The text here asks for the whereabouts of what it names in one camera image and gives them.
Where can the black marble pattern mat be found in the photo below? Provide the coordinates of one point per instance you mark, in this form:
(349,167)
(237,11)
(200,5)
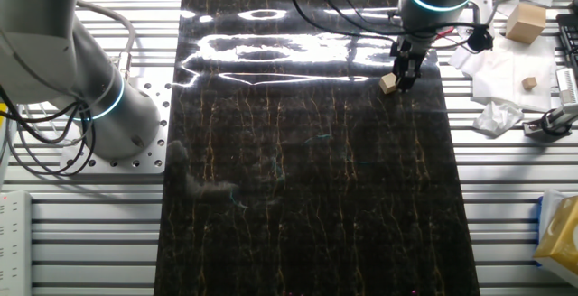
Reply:
(293,197)

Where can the white power strip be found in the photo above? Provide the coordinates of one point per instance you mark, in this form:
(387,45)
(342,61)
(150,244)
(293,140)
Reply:
(15,242)

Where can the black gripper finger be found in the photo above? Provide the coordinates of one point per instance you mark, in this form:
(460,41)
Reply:
(414,72)
(399,72)

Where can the grey camera stand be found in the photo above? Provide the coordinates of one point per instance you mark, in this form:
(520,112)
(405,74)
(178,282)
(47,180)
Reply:
(533,128)

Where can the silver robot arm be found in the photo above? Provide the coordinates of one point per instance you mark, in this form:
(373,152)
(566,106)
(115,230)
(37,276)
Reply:
(45,39)

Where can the red plastic clip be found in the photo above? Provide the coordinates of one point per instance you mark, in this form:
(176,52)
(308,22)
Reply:
(444,33)

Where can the large wooden cube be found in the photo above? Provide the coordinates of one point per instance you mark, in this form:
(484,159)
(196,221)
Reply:
(526,23)

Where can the tiny wooden cube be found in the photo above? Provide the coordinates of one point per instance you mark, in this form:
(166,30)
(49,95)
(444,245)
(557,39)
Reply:
(529,83)

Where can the black keyboard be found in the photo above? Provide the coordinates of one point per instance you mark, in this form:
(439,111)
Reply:
(570,39)

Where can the crumpled white tissue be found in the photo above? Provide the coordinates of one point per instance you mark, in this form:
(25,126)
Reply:
(496,117)

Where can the small wooden block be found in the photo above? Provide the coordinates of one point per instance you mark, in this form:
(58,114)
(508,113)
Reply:
(388,84)

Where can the ribbed silver camera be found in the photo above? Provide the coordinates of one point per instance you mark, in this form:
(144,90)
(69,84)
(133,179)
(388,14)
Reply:
(568,86)

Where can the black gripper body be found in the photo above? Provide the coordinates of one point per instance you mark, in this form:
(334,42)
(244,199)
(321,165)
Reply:
(408,50)

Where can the yellow tissue box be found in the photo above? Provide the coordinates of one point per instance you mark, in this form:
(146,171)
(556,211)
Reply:
(562,237)

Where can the yellow plastic piece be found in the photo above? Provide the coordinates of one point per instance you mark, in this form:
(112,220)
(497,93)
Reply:
(2,113)

